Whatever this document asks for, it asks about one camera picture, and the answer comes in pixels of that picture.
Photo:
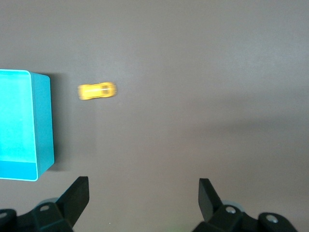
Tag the teal plastic box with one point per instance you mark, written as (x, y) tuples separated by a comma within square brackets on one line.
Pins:
[(17, 120)]

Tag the brown table mat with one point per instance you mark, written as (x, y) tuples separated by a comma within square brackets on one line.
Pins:
[(181, 72)]

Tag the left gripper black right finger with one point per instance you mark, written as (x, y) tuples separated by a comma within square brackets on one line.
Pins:
[(208, 203)]

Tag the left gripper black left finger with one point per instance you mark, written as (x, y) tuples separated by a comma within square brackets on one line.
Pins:
[(72, 203)]

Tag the yellow beetle toy car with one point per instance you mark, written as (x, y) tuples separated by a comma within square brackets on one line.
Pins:
[(96, 91)]

